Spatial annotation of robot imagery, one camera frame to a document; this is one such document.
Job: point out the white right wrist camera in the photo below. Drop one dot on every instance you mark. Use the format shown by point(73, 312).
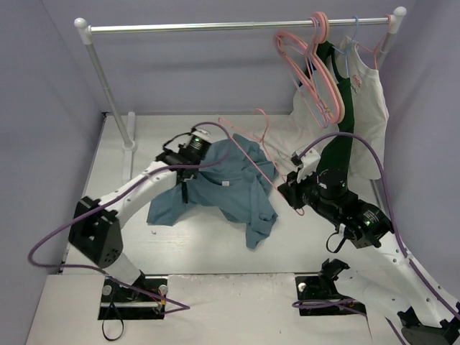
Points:
point(306, 163)

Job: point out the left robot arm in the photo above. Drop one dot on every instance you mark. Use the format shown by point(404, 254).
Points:
point(97, 233)

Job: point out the blue wire hanger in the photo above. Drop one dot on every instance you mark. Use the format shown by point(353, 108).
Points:
point(345, 52)

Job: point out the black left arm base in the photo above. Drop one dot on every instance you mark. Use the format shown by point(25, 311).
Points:
point(119, 302)

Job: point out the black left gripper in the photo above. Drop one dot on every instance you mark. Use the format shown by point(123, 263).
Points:
point(184, 187)

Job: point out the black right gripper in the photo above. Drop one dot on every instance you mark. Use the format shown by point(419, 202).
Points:
point(291, 190)

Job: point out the pink hanger at rack end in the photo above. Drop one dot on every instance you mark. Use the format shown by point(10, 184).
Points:
point(375, 51)

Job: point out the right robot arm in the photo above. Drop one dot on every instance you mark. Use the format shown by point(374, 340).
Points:
point(420, 307)

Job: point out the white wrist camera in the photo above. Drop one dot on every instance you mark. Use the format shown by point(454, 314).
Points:
point(201, 133)
point(306, 163)

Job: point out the pink hanger behind thick one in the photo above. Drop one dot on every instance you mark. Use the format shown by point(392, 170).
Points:
point(306, 83)

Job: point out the white t shirt on hanger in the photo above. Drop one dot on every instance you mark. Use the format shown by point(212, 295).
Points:
point(370, 114)

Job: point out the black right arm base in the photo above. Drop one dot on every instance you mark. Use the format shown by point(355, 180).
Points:
point(317, 299)

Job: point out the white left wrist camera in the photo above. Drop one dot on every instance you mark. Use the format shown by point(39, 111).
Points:
point(201, 133)

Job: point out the blue t shirt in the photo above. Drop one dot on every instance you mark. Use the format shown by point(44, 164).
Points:
point(239, 186)

